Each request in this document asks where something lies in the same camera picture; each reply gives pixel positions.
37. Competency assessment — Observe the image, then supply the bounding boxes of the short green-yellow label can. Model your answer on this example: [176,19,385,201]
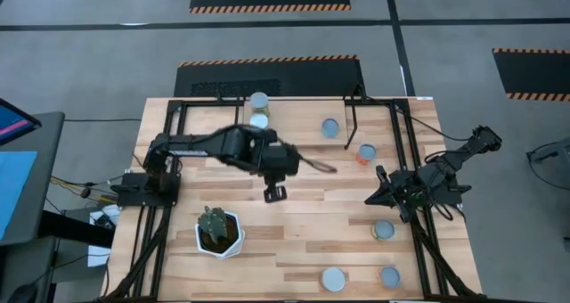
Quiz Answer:
[371,218,396,242]

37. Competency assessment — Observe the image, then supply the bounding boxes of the tall green beans can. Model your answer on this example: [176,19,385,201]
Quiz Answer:
[248,91,271,116]

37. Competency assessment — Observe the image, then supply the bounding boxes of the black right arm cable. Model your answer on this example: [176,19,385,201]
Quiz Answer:
[394,106,473,143]

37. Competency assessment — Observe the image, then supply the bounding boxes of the blue sheet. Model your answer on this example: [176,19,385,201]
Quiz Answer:
[0,150,39,242]

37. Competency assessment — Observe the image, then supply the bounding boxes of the short yellow-red label can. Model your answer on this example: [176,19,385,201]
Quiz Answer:
[379,266,402,289]

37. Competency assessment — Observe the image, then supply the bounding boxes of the grey stand with cable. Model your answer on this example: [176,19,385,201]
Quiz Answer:
[525,135,570,192]

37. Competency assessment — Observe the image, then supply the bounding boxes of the tall tomatoes can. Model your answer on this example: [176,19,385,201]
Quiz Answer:
[248,113,271,130]

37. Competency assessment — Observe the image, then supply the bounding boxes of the white hexagonal plant pot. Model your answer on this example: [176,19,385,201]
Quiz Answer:
[194,210,247,260]

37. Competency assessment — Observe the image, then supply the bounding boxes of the wooden shelf with black legs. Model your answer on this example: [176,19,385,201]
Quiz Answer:
[233,95,360,152]

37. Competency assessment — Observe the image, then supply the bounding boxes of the short orange can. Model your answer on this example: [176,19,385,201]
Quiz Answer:
[355,143,378,167]

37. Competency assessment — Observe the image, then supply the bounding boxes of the green cactus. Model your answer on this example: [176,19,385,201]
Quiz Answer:
[197,205,229,246]

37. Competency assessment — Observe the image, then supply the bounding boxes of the short blue floral can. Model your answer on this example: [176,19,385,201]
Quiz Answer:
[321,118,340,139]

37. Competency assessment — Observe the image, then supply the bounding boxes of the black desk beam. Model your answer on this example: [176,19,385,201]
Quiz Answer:
[37,209,116,250]

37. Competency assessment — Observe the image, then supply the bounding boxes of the black mat with textured patch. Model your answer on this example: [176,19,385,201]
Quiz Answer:
[173,54,366,98]

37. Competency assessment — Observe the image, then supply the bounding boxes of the white papers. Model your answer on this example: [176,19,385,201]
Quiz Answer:
[86,203,122,268]

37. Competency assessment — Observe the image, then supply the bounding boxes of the monitor with pink-blue screen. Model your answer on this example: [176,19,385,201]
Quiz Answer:
[0,96,44,147]

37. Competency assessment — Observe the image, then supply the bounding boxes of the yellow and black cable bundle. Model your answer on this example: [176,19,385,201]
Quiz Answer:
[48,174,130,206]

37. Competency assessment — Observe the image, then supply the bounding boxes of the black aluminium table frame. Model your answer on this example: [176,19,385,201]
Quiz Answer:
[101,95,489,302]

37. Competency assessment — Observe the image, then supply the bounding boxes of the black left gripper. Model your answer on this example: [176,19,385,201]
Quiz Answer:
[256,141,338,205]

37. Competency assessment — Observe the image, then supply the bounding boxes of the grey desk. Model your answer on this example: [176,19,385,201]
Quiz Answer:
[0,111,67,247]

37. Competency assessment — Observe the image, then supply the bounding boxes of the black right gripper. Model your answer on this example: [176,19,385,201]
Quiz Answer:
[364,165,428,224]

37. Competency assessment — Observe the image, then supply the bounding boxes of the black computer mouse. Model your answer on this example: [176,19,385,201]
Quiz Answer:
[6,283,40,303]

